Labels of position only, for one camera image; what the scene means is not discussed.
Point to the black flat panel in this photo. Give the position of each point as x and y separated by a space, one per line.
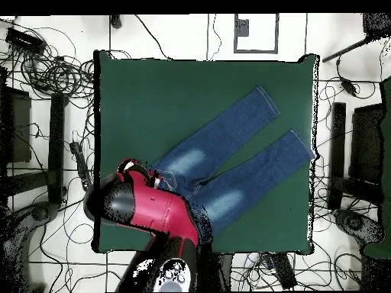
18 128
366 143

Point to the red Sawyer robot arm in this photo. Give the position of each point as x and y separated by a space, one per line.
158 210

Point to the grey floor frame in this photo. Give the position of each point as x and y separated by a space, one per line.
242 28

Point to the black power adapter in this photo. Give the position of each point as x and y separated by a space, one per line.
348 85

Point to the blue denim jeans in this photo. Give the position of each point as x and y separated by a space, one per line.
238 158

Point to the black power strip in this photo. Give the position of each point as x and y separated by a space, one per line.
81 163

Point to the dark green table cloth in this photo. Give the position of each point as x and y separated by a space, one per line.
137 106

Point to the small black floor object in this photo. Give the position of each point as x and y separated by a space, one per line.
115 20

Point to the dark green fabric panel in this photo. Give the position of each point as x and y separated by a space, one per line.
387 152

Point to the black tripod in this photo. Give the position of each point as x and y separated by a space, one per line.
377 23

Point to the black electronics box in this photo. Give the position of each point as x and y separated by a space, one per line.
24 39

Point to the black upright bar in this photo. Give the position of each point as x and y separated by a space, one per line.
337 152
56 146

